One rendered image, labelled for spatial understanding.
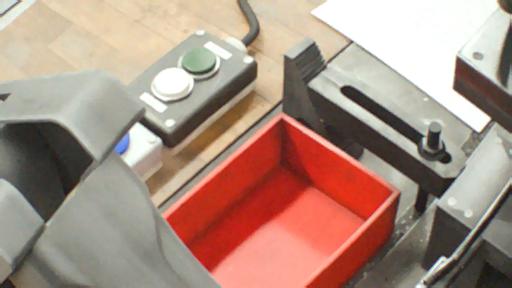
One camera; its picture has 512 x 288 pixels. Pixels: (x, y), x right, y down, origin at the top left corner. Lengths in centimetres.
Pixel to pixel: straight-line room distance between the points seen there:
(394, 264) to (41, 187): 50
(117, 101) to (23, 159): 7
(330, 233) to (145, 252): 54
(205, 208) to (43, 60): 26
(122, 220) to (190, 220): 50
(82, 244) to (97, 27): 72
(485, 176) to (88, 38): 42
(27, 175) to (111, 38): 64
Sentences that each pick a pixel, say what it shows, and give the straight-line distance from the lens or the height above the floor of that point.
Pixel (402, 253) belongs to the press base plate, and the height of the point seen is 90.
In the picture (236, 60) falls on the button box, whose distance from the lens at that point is 101.
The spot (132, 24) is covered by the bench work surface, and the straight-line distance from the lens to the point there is 110.
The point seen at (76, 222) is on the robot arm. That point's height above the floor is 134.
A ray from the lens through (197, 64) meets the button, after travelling 100.
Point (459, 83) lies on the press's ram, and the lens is 76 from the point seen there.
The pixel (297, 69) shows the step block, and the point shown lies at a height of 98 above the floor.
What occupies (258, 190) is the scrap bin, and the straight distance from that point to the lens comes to 95.
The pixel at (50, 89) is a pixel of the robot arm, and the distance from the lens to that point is 43.
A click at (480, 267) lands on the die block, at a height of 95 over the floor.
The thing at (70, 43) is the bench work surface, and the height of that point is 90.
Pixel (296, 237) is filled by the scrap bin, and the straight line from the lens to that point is 93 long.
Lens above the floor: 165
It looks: 49 degrees down
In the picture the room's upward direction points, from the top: 1 degrees clockwise
